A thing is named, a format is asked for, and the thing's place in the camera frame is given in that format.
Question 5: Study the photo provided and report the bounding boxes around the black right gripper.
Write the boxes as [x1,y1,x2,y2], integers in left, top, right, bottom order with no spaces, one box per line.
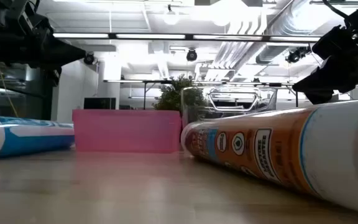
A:
[292,24,358,105]

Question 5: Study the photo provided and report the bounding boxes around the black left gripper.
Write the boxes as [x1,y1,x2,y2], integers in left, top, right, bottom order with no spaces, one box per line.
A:
[9,0,87,87]

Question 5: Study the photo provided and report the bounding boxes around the orange white sealant cartridge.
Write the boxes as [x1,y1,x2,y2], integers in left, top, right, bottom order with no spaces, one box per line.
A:
[180,98,358,218]

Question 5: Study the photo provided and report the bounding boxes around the blue silicone sealant tube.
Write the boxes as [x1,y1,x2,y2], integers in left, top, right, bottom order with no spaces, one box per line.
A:
[0,114,75,161]

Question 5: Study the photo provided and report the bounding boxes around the black overhead light bar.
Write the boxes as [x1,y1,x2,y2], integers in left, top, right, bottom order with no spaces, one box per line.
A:
[53,32,323,43]

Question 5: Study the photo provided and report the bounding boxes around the black background monitor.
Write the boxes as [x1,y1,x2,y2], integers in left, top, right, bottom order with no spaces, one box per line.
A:
[83,97,117,110]

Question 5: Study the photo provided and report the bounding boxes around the clear plastic bin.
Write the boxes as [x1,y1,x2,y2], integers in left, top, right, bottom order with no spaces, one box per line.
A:
[180,86,278,127]

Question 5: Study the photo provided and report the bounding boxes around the pink translucent plastic bin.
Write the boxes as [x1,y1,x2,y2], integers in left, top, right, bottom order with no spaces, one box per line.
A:
[72,108,182,154]

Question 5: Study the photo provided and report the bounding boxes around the white pendant ceiling lamp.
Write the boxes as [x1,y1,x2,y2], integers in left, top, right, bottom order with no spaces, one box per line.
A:
[163,4,180,26]

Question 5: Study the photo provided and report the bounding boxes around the small artificial green plant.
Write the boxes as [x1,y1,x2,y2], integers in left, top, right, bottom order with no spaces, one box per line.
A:
[152,73,206,113]

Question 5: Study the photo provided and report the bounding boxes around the thin yellow cable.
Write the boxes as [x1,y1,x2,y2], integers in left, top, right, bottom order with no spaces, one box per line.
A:
[0,61,19,118]

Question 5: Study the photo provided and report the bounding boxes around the silver ventilation duct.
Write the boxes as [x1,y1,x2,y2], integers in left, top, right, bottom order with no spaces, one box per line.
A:
[255,0,326,65]

